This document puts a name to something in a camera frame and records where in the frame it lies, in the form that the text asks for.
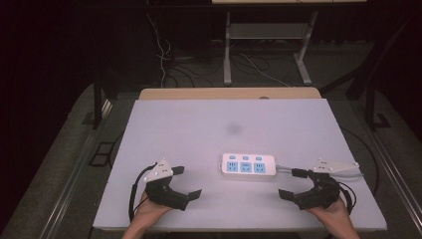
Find white power strip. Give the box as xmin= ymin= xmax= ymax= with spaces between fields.
xmin=218 ymin=152 xmax=278 ymax=178

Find grey metal stand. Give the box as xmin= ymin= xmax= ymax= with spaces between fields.
xmin=222 ymin=10 xmax=318 ymax=87

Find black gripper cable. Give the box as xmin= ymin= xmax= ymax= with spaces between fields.
xmin=127 ymin=162 xmax=158 ymax=223
xmin=337 ymin=180 xmax=358 ymax=215

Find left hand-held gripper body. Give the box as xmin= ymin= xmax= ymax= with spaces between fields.
xmin=142 ymin=158 xmax=191 ymax=212

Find wooden table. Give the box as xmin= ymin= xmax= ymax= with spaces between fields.
xmin=137 ymin=87 xmax=322 ymax=101

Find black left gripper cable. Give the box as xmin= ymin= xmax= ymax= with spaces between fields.
xmin=127 ymin=162 xmax=158 ymax=223

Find white table board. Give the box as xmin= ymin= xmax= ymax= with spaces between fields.
xmin=93 ymin=98 xmax=388 ymax=233

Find black floor cables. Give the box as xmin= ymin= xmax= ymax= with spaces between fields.
xmin=164 ymin=55 xmax=227 ymax=90

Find person's left hand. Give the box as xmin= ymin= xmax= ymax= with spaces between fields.
xmin=133 ymin=191 xmax=173 ymax=227

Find black floor cable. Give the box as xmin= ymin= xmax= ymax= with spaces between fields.
xmin=341 ymin=127 xmax=380 ymax=197

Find person's right hand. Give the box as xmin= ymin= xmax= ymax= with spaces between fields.
xmin=305 ymin=197 xmax=353 ymax=231

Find white power strip cable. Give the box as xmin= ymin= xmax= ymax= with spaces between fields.
xmin=275 ymin=164 xmax=365 ymax=180

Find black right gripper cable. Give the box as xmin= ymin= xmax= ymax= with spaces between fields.
xmin=337 ymin=180 xmax=358 ymax=215

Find white hanging cable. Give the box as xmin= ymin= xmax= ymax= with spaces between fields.
xmin=145 ymin=2 xmax=173 ymax=90

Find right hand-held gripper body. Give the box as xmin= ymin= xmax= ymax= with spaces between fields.
xmin=293 ymin=157 xmax=362 ymax=211

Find white floor cable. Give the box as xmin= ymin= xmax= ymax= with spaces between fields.
xmin=238 ymin=52 xmax=292 ymax=89

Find aluminium floor rail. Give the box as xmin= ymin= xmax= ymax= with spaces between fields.
xmin=366 ymin=127 xmax=422 ymax=223
xmin=48 ymin=99 xmax=114 ymax=239

